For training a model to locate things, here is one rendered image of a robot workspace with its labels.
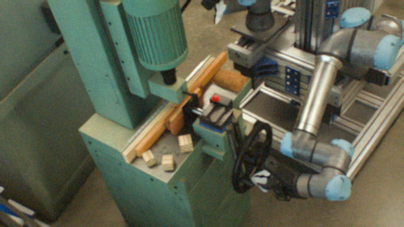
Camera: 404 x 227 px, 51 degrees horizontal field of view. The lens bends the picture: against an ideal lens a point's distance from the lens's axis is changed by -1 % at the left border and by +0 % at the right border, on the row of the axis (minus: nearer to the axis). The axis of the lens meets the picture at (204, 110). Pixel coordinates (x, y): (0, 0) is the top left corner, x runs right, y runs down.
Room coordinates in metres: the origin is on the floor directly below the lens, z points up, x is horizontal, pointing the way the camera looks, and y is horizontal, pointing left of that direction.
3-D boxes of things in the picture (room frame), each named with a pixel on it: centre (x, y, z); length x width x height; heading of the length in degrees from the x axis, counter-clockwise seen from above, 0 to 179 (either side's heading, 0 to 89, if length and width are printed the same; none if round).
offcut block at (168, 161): (0.95, 0.16, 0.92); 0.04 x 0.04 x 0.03; 82
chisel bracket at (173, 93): (1.22, 0.12, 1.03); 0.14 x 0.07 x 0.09; 49
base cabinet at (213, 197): (1.28, 0.20, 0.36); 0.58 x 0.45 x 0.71; 49
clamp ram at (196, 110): (1.14, 0.02, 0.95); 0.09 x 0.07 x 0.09; 139
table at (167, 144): (1.14, 0.02, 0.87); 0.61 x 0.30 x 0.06; 139
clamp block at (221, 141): (1.08, -0.04, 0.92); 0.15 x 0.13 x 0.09; 139
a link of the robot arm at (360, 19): (1.45, -0.70, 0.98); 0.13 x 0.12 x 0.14; 55
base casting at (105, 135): (1.29, 0.20, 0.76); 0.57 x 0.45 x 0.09; 49
